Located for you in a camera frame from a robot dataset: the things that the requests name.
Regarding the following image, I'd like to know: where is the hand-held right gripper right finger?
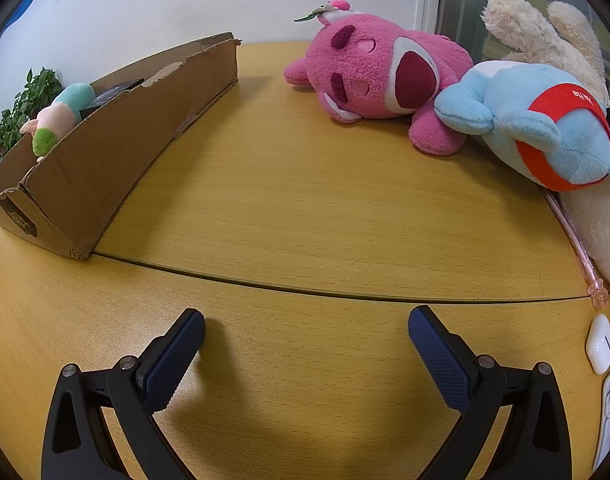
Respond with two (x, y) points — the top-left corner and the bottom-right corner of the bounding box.
(408, 305), (572, 480)

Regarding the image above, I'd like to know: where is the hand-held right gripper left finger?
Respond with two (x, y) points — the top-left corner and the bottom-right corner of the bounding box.
(41, 308), (206, 480)

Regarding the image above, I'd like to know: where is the cardboard box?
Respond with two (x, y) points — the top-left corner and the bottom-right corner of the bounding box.
(0, 31), (242, 261)

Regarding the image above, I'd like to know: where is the white earbuds case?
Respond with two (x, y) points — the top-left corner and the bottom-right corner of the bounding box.
(585, 313), (610, 375)

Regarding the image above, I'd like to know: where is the pink pen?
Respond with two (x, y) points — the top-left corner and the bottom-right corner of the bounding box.
(542, 187), (610, 309)

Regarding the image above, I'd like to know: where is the white plush toy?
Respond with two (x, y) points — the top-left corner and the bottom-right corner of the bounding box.
(555, 95), (610, 301)

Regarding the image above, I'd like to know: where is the blue plush toy red band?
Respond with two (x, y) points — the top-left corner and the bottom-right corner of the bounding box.
(433, 60), (610, 193)

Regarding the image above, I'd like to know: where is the black product box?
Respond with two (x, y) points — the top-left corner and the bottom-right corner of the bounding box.
(78, 78), (145, 121)

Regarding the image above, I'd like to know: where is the teal and pink plush toy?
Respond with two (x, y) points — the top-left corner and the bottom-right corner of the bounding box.
(19, 83), (97, 162)

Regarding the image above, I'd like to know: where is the pink plush bear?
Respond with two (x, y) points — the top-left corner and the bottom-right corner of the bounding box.
(283, 0), (474, 156)

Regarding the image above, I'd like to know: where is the green potted plant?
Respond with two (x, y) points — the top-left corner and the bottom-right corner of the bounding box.
(0, 66), (63, 158)

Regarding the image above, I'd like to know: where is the cream plush rabbit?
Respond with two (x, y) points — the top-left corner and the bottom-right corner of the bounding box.
(481, 0), (610, 106)

